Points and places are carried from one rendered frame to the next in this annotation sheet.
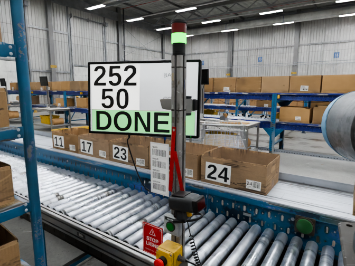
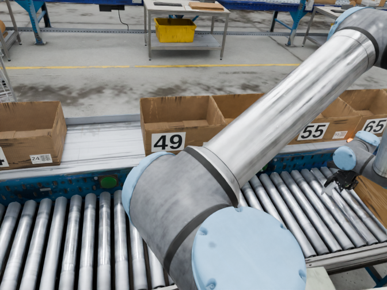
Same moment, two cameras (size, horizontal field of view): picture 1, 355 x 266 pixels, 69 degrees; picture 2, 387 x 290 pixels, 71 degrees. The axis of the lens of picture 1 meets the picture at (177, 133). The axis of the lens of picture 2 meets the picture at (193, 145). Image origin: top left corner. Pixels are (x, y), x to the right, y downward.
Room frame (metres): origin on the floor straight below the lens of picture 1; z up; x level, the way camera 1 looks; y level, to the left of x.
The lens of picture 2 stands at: (0.30, -0.15, 1.78)
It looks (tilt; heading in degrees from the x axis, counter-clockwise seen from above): 38 degrees down; 309
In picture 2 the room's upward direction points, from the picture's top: 6 degrees clockwise
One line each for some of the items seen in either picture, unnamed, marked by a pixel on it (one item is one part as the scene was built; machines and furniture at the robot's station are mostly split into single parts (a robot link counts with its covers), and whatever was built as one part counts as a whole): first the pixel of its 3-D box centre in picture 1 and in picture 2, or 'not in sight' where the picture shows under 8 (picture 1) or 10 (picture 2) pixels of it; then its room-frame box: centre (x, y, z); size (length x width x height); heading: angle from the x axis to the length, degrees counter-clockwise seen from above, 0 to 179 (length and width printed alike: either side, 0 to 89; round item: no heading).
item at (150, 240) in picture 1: (158, 242); not in sight; (0.93, 0.07, 0.85); 0.16 x 0.01 x 0.13; 56
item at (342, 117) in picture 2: not in sight; (310, 116); (0.66, -1.68, 0.96); 0.39 x 0.29 x 0.17; 56
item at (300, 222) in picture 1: (304, 226); (108, 183); (1.13, -0.59, 0.81); 0.07 x 0.01 x 0.07; 56
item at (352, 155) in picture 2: not in sight; (352, 156); (0.34, -1.23, 1.12); 0.12 x 0.12 x 0.09; 80
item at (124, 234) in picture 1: (149, 219); not in sight; (1.34, 0.15, 0.72); 0.52 x 0.05 x 0.05; 146
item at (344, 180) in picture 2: not in sight; (346, 175); (0.33, -1.34, 0.94); 0.09 x 0.08 x 0.12; 146
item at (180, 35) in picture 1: (178, 34); not in sight; (0.91, 0.00, 1.62); 0.05 x 0.05 x 0.06
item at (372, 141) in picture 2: not in sight; (362, 147); (0.33, -1.34, 1.11); 0.10 x 0.09 x 0.12; 80
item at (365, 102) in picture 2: not in sight; (365, 113); (0.43, -2.01, 0.96); 0.39 x 0.29 x 0.17; 56
